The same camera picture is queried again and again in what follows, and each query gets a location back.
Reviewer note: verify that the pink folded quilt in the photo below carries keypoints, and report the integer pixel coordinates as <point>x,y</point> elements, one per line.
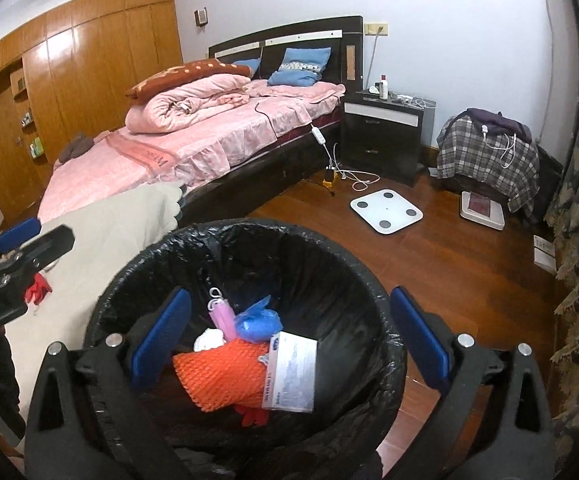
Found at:
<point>184,105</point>

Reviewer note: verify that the orange foam net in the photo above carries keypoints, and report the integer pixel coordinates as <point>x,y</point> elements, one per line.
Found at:
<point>219,375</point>

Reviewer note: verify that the dark purple cloth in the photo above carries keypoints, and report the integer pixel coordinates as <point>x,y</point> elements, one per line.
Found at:
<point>499,122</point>

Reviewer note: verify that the black and white nightstand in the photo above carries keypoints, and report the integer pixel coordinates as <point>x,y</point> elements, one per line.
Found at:
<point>379,140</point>

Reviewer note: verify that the white bathroom scale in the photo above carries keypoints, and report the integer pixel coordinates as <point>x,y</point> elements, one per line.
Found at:
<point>387,210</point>

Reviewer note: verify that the large blue pillow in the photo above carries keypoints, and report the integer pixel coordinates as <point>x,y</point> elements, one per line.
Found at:
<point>299,67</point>

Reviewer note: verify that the brown dotted pillow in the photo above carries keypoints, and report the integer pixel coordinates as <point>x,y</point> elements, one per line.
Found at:
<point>184,72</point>

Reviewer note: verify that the bed with pink sheet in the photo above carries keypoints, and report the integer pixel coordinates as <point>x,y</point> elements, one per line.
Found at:
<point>194,145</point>

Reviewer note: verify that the white flat box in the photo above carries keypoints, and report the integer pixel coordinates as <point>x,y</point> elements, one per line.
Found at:
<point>497,220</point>

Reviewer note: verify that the grey cloth on bed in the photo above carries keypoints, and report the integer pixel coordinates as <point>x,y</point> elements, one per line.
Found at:
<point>74,147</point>

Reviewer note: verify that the white bottle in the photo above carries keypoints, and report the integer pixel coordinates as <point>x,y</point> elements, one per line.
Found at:
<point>384,87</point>

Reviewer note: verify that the wooden wardrobe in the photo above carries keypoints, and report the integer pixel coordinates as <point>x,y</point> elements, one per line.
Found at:
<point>94,60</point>

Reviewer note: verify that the wall outlet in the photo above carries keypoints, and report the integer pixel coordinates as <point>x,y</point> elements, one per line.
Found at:
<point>375,28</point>

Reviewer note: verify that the small red cloth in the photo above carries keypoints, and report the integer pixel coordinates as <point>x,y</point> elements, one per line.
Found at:
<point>37,290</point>

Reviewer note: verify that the black lined trash bin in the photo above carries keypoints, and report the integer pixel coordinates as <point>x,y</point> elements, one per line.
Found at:
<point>319,285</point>

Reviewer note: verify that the grey panel heater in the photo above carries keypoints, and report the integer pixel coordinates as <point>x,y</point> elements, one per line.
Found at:
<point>430,122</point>

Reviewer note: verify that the dark wooden headboard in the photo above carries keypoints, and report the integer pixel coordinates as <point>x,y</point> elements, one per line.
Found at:
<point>274,35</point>

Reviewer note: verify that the white tissue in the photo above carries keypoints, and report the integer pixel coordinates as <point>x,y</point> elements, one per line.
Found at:
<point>208,341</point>

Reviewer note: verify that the white and blue box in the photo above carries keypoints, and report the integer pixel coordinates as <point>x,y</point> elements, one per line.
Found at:
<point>294,370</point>

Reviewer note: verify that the dark red booklet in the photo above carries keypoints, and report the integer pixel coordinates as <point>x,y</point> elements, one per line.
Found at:
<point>479,206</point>

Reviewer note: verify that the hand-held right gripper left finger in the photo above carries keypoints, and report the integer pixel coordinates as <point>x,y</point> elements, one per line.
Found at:
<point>164,340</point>

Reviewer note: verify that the blue plastic bag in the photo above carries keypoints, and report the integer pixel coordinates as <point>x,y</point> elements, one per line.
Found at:
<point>257,322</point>

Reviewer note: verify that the yellow power strip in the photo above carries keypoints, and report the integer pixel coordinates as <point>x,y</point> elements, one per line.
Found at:
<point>329,176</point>

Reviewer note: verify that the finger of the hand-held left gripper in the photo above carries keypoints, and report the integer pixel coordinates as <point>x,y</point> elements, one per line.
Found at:
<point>44,250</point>
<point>17,235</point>

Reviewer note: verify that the wall control panel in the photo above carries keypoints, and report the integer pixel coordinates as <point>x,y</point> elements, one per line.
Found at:
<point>201,16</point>

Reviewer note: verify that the small blue pillow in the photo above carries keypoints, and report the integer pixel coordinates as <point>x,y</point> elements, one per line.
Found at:
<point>248,66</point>

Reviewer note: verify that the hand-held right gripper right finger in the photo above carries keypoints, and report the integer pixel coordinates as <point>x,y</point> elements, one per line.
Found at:
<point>419,335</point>

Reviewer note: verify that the plaid cloth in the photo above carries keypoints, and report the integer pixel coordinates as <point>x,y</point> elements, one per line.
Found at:
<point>484,170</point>

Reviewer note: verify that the beige tablecloth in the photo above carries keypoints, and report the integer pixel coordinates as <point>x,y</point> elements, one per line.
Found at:
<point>94,240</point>

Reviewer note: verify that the green packages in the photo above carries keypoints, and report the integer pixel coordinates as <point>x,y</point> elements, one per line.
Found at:
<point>36,149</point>

